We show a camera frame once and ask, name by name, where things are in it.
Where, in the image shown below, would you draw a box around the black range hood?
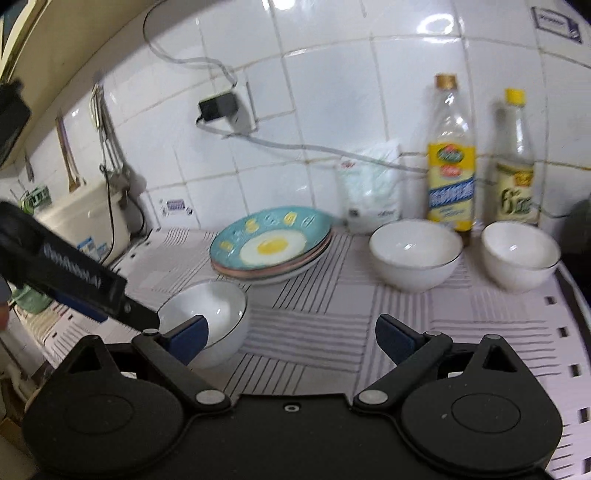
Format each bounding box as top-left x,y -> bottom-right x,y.
0,79 -> 32,167

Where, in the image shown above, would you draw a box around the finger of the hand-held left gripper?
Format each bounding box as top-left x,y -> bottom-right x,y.
46,292 -> 161,331

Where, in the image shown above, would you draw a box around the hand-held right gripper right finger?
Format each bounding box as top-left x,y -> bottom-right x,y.
353,314 -> 533,412

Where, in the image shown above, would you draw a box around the pink bunny print plate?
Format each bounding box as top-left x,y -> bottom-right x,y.
211,231 -> 333,279

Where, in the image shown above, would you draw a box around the small wall sticker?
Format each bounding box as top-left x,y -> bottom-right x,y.
159,198 -> 195,217

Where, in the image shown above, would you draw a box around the large yellow label bottle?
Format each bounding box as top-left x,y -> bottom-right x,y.
426,73 -> 478,247

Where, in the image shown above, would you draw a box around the large white sun print plate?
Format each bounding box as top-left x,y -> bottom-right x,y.
217,240 -> 331,286

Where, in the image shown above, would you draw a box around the white ceramic bowl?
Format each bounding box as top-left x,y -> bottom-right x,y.
368,219 -> 464,294
481,220 -> 561,294
157,280 -> 252,370

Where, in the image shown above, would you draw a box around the black plug charger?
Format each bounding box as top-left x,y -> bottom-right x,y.
198,91 -> 240,124

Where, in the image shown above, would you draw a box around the green plastic gadget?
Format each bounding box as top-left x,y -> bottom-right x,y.
18,184 -> 51,213

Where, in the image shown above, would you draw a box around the slim yellow cap bottle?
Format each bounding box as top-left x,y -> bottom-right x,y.
494,88 -> 540,227

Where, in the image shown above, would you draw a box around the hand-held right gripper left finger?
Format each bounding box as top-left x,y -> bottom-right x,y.
58,315 -> 232,412

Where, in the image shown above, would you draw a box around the dark framed wall sign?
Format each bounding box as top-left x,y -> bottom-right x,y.
530,6 -> 583,44

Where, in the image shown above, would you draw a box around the white rice cooker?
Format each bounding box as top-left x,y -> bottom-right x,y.
36,182 -> 132,266

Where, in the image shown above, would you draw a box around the black rice cooker cord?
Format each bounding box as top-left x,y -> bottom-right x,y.
104,175 -> 146,259

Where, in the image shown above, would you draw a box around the white plastic seasoning bag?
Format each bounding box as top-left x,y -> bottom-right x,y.
335,141 -> 402,235

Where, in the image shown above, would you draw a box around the blue fried egg plate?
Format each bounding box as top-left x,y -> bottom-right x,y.
209,206 -> 332,270

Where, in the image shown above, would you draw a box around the black charger cable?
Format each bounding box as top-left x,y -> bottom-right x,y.
196,117 -> 430,175

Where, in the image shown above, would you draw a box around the white wall outlet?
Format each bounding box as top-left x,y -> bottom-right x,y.
228,80 -> 259,134

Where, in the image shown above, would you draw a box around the striped grey tablecloth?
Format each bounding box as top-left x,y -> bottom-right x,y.
41,226 -> 591,476

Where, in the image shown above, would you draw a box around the black wok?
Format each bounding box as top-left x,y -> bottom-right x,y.
556,198 -> 591,287

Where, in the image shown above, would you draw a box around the hanging metal ladle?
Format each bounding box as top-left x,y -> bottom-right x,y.
90,82 -> 134,195

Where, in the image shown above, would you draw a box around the wooden spatula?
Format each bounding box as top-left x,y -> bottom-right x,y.
54,115 -> 86,192

